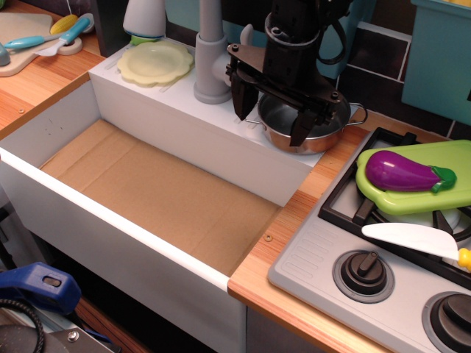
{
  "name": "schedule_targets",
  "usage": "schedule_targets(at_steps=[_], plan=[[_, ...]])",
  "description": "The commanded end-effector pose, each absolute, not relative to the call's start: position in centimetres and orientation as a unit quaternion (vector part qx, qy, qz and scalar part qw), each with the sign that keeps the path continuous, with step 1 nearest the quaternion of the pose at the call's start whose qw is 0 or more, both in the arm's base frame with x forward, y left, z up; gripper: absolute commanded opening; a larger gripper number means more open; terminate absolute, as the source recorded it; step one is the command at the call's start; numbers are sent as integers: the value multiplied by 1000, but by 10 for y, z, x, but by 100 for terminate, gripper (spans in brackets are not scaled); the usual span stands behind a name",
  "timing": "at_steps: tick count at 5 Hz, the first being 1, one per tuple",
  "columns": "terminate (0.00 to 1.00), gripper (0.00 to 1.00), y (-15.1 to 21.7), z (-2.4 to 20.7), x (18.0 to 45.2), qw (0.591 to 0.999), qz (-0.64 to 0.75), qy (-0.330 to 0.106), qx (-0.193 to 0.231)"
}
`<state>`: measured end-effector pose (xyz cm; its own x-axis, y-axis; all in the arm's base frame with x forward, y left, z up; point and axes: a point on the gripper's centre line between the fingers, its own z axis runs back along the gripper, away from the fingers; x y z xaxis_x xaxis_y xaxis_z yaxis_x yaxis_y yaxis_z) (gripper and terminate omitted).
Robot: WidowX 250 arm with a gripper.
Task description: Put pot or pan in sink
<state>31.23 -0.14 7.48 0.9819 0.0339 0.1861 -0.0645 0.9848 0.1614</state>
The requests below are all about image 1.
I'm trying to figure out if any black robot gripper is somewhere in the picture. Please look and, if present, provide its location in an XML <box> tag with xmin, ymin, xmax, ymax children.
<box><xmin>226</xmin><ymin>44</ymin><xmax>347</xmax><ymax>146</ymax></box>

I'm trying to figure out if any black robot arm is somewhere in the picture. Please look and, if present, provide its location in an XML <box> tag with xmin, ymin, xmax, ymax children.
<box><xmin>227</xmin><ymin>1</ymin><xmax>350</xmax><ymax>147</ymax></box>

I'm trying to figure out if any small stainless steel pot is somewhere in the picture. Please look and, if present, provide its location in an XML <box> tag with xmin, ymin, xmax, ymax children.
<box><xmin>246</xmin><ymin>96</ymin><xmax>369</xmax><ymax>155</ymax></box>

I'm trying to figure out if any white toy sink basin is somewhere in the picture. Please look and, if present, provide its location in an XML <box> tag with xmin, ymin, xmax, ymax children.
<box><xmin>1</xmin><ymin>53</ymin><xmax>319</xmax><ymax>352</ymax></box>

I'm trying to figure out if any grey toy faucet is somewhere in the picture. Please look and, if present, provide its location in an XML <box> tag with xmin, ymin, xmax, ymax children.
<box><xmin>194</xmin><ymin>0</ymin><xmax>231</xmax><ymax>104</ymax></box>

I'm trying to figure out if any pale yellow plastic plate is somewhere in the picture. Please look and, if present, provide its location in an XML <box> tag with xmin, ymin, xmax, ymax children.
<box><xmin>117</xmin><ymin>41</ymin><xmax>194</xmax><ymax>87</ymax></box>

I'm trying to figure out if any purple toy eggplant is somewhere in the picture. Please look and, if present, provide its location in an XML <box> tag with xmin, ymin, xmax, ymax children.
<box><xmin>365</xmin><ymin>150</ymin><xmax>457</xmax><ymax>193</ymax></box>

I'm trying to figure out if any white and green cup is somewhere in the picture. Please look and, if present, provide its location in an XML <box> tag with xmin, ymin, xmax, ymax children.
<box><xmin>123</xmin><ymin>0</ymin><xmax>166</xmax><ymax>46</ymax></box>

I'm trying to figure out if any teal storage bin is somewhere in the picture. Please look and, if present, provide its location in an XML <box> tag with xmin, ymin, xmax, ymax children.
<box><xmin>402</xmin><ymin>1</ymin><xmax>470</xmax><ymax>125</ymax></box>

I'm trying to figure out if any green plastic cutting board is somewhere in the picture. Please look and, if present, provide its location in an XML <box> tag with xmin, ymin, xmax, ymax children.
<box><xmin>355</xmin><ymin>140</ymin><xmax>470</xmax><ymax>215</ymax></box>

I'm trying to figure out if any black stove knob left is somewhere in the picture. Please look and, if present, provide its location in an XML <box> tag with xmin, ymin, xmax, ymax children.
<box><xmin>332</xmin><ymin>250</ymin><xmax>395</xmax><ymax>304</ymax></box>

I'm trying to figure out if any black stove knob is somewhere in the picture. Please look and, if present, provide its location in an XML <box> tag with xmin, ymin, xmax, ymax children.
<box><xmin>422</xmin><ymin>292</ymin><xmax>470</xmax><ymax>352</ymax></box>
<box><xmin>332</xmin><ymin>250</ymin><xmax>395</xmax><ymax>304</ymax></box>

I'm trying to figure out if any grey toy stove top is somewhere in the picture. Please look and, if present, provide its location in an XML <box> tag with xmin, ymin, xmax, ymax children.
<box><xmin>268</xmin><ymin>133</ymin><xmax>470</xmax><ymax>352</ymax></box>

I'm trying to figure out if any black stove burner grate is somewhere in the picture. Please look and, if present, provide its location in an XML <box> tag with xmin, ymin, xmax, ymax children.
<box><xmin>318</xmin><ymin>127</ymin><xmax>471</xmax><ymax>291</ymax></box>

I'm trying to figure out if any yellow toy corn cob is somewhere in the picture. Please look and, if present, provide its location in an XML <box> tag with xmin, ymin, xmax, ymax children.
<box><xmin>49</xmin><ymin>14</ymin><xmax>78</xmax><ymax>35</ymax></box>

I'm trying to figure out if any black stove knob right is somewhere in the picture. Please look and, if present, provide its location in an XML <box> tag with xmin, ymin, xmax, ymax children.
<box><xmin>422</xmin><ymin>292</ymin><xmax>470</xmax><ymax>352</ymax></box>

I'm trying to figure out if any beige wooden cutting board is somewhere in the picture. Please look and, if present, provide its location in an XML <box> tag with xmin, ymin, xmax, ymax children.
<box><xmin>1</xmin><ymin>13</ymin><xmax>58</xmax><ymax>77</ymax></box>

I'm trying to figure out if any blue clamp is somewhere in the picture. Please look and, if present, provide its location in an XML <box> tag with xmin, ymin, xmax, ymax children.
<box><xmin>1</xmin><ymin>262</ymin><xmax>82</xmax><ymax>315</ymax></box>

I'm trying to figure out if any white faucet lever handle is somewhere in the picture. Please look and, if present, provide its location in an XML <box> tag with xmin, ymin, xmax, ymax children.
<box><xmin>240</xmin><ymin>24</ymin><xmax>254</xmax><ymax>46</ymax></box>

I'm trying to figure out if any white toy knife yellow handle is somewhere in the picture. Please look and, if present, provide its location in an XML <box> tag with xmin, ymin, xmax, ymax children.
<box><xmin>361</xmin><ymin>223</ymin><xmax>470</xmax><ymax>271</ymax></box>

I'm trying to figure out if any teal handled white spatula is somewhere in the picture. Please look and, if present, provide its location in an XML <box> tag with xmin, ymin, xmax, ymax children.
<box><xmin>35</xmin><ymin>15</ymin><xmax>92</xmax><ymax>57</ymax></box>

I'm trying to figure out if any teal handled spoon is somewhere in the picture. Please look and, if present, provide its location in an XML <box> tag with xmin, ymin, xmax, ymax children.
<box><xmin>3</xmin><ymin>13</ymin><xmax>94</xmax><ymax>49</ymax></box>

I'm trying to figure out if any black braided cable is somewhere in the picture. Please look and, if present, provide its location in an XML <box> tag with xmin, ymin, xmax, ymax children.
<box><xmin>0</xmin><ymin>298</ymin><xmax>46</xmax><ymax>353</ymax></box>

